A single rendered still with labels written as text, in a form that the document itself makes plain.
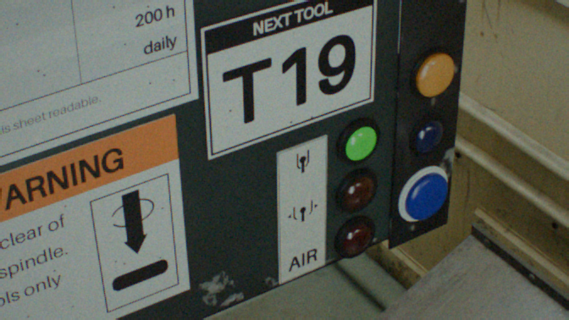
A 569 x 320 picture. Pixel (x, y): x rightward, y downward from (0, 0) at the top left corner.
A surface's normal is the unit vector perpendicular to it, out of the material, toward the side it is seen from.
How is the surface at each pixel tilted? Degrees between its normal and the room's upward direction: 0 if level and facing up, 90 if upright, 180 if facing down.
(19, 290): 90
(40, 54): 90
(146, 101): 90
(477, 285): 24
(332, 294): 0
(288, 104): 90
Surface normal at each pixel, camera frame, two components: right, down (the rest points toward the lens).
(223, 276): 0.54, 0.46
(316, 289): -0.01, -0.83
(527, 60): -0.86, 0.29
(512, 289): -0.36, -0.62
